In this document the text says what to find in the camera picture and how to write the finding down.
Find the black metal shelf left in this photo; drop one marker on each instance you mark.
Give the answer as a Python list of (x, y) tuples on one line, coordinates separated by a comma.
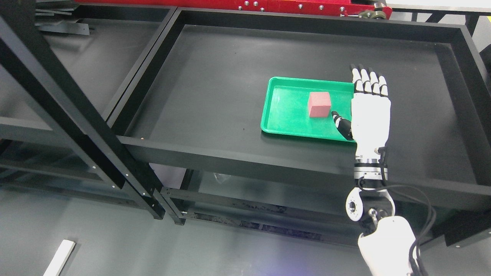
[(53, 94)]

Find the clear plastic bag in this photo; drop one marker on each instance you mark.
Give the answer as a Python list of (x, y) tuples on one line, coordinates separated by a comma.
[(221, 178)]

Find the red conveyor frame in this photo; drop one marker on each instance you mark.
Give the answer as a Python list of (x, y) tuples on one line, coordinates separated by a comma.
[(377, 9)]

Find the black metal shelf right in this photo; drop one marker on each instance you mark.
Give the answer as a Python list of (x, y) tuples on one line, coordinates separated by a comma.
[(205, 83)]

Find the green plastic tray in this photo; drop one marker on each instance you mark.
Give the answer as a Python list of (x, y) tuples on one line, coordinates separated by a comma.
[(286, 110)]

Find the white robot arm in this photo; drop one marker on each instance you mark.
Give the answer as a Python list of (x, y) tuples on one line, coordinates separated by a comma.
[(387, 242)]

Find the white table with leg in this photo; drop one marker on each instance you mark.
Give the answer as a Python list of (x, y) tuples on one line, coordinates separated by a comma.
[(60, 258)]

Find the pink block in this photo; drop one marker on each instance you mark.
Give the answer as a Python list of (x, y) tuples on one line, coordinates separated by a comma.
[(319, 104)]

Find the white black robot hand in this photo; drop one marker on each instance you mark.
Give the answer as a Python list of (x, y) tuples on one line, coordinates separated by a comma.
[(370, 113)]

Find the black metal shelf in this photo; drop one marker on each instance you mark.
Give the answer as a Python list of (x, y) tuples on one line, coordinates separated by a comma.
[(53, 94), (205, 83)]

